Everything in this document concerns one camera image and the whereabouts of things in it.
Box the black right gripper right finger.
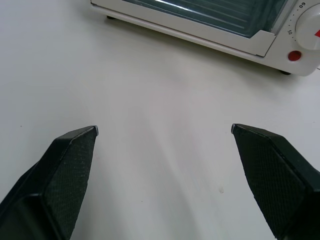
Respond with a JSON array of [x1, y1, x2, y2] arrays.
[[231, 123, 320, 240]]

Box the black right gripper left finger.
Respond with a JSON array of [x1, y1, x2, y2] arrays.
[[0, 125, 99, 240]]

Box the white toaster oven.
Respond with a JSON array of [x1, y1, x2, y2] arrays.
[[90, 0, 320, 77]]

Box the glass oven door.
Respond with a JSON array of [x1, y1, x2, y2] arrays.
[[90, 0, 287, 57]]

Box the red indicator light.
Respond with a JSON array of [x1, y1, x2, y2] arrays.
[[287, 50, 302, 62]]

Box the white timer knob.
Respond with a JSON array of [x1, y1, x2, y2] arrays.
[[294, 4, 320, 58]]

